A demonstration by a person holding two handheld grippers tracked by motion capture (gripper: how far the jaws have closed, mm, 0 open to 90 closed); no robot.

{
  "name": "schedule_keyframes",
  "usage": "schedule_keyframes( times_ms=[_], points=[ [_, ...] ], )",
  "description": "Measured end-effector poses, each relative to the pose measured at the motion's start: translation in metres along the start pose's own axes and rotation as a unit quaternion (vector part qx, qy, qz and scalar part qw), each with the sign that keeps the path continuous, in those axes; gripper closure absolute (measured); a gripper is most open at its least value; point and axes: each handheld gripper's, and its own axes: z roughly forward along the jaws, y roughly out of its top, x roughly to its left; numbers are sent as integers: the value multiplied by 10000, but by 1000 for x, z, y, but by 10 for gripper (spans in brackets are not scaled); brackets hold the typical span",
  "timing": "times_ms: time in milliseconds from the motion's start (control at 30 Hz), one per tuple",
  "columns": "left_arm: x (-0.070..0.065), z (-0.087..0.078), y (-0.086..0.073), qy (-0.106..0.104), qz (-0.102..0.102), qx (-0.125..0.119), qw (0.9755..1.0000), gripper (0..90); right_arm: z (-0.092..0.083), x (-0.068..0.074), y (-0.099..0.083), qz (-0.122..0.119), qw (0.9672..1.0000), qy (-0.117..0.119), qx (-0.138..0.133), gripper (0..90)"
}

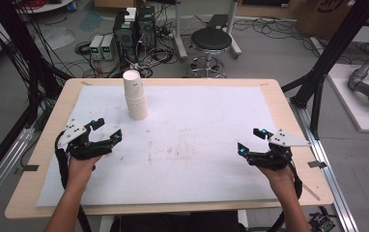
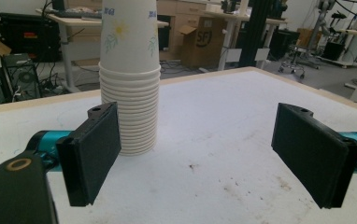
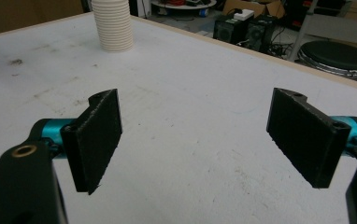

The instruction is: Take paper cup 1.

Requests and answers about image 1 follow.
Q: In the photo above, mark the cardboard box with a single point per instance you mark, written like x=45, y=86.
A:
x=324, y=16

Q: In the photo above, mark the stack of white paper cups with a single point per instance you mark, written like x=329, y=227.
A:
x=136, y=96

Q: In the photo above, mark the white round table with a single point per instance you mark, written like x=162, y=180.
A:
x=44, y=6

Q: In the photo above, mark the thin wooden stick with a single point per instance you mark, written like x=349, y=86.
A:
x=311, y=191

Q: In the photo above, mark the black tape piece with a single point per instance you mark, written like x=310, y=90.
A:
x=317, y=164
x=30, y=168

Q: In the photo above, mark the black round stool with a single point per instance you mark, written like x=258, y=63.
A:
x=211, y=40

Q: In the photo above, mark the small white box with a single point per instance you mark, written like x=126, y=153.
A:
x=130, y=14

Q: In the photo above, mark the person's left hand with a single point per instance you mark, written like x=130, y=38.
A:
x=82, y=172

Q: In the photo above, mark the person's right hand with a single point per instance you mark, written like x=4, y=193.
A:
x=279, y=180

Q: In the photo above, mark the black flat pedal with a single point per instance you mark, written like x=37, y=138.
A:
x=217, y=21

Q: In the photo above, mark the wooden table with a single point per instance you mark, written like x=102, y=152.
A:
x=301, y=112

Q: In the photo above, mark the white stand leg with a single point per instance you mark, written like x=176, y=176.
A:
x=234, y=35
x=179, y=35

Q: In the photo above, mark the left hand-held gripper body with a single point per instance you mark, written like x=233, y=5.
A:
x=86, y=150

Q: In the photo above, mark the white table mat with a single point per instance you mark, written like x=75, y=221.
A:
x=185, y=145

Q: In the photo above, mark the white platform board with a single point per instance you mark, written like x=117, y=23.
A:
x=353, y=106

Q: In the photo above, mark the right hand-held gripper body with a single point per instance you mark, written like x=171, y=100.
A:
x=271, y=158

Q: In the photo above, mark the black computer tower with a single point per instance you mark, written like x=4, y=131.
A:
x=146, y=27
x=124, y=37

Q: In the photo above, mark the person's dark clothing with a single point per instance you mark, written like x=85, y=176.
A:
x=179, y=222

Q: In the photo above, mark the grey power supply unit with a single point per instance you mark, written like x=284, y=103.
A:
x=107, y=47
x=95, y=46

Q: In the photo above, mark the black metal frame post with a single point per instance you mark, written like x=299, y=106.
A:
x=18, y=48
x=334, y=51

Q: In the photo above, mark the green circuit board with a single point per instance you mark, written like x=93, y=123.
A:
x=321, y=223

